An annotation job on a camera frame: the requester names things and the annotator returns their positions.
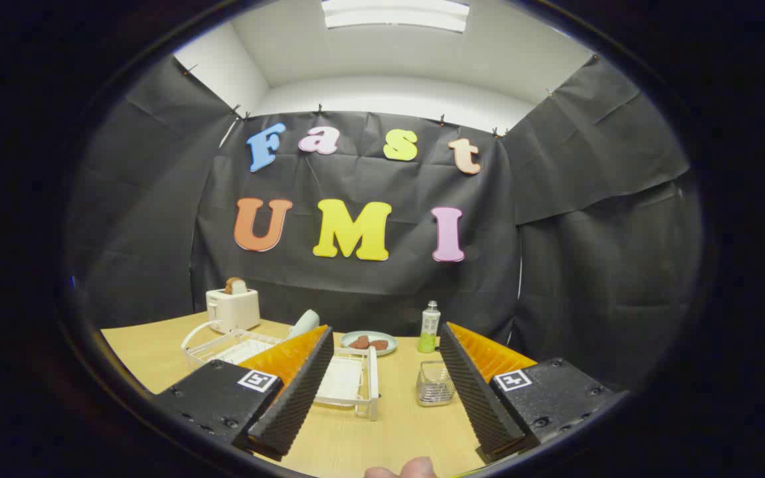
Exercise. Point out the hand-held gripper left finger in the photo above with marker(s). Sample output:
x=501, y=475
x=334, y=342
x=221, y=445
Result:
x=293, y=405

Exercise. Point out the white dish rack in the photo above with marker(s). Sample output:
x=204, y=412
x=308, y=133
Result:
x=342, y=382

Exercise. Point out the red meat piece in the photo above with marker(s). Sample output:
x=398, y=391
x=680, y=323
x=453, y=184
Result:
x=379, y=344
x=359, y=342

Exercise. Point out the black backdrop cloth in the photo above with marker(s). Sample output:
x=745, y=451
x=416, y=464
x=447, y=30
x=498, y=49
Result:
x=356, y=285

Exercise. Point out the white toaster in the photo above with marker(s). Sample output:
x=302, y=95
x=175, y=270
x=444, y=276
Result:
x=233, y=312

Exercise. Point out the ceiling light panel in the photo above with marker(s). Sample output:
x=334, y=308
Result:
x=396, y=14

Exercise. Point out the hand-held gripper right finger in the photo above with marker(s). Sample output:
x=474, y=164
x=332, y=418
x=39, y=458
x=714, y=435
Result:
x=479, y=405

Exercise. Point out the toasted bread slice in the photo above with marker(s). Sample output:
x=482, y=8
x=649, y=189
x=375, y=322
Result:
x=236, y=286

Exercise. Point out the pale green plate with meat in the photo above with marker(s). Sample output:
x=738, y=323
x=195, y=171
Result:
x=388, y=338

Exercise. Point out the green and white bottle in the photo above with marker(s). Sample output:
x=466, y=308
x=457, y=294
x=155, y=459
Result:
x=429, y=328

